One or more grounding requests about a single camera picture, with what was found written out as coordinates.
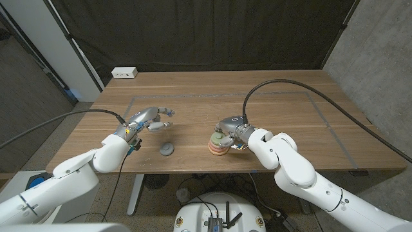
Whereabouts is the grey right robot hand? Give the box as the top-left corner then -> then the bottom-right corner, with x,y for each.
214,115 -> 258,149

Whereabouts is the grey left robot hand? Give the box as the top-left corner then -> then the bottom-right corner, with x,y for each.
113,106 -> 176,143

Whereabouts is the green hanoi disk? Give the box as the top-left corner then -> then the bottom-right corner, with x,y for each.
209,131 -> 230,146

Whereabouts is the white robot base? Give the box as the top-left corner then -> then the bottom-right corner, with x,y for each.
173,191 -> 267,232

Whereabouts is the large orange hanoi disk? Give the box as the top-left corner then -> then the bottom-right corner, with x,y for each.
208,148 -> 230,157

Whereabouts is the small grey hanoi disk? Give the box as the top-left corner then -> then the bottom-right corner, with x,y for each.
160,142 -> 176,157

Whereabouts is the grey tape outline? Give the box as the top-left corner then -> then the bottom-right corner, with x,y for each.
122,91 -> 360,170

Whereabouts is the white power strip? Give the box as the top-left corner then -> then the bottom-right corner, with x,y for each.
111,66 -> 138,79

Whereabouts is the dark round floor fan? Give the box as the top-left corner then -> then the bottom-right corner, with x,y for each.
144,173 -> 170,190

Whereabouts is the white table leg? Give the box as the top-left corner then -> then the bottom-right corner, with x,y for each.
126,173 -> 145,217

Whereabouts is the grey round floor object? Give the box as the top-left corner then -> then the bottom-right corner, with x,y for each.
176,188 -> 191,203

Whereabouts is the black backdrop stand pole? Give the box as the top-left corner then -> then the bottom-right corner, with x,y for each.
320,0 -> 361,69
42,0 -> 106,92

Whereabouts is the black backdrop cloth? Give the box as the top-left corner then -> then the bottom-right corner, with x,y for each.
48,0 -> 360,86

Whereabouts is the grey antenna radio module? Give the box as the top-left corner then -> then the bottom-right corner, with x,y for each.
207,201 -> 244,232

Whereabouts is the black power adapter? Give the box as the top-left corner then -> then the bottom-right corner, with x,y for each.
266,212 -> 299,232

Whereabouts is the blue black foot pedal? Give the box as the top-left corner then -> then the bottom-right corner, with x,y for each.
25,173 -> 54,190

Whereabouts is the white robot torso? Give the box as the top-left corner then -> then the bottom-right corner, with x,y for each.
0,222 -> 131,232

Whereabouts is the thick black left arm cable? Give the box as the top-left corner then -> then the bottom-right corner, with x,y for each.
0,108 -> 127,150

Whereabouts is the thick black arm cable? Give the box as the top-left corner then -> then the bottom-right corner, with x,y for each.
0,108 -> 127,150
242,79 -> 412,164

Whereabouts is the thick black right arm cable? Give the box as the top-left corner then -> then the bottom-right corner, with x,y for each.
242,79 -> 412,164

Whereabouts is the thin black left wrist cable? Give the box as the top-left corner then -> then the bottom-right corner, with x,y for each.
64,154 -> 129,224

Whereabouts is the light grey floor cable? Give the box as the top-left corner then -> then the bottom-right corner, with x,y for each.
247,172 -> 283,216

